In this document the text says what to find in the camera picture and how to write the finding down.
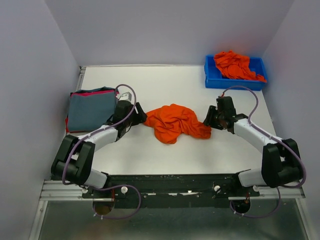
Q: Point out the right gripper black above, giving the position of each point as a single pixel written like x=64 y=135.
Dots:
x=208 y=119

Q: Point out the folded dark teal t shirt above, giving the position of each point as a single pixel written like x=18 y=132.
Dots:
x=95 y=90

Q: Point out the crumpled orange t shirt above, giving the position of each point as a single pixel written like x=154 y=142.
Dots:
x=236 y=66

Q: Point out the orange t shirt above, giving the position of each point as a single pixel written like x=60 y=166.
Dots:
x=236 y=66
x=171 y=121

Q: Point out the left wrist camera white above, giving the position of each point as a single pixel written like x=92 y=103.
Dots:
x=126 y=96

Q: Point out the blue plastic bin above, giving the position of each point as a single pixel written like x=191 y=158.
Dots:
x=215 y=80

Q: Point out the black mounting base rail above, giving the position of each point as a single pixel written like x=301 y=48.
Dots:
x=168 y=191

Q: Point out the folded grey-blue t shirt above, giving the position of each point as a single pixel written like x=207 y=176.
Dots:
x=86 y=114

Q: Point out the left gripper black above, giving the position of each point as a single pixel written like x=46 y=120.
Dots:
x=141 y=115

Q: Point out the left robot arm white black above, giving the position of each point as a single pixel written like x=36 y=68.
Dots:
x=74 y=159

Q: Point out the folded red t shirt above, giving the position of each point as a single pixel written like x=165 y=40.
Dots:
x=66 y=125

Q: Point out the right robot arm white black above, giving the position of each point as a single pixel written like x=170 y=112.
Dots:
x=281 y=164

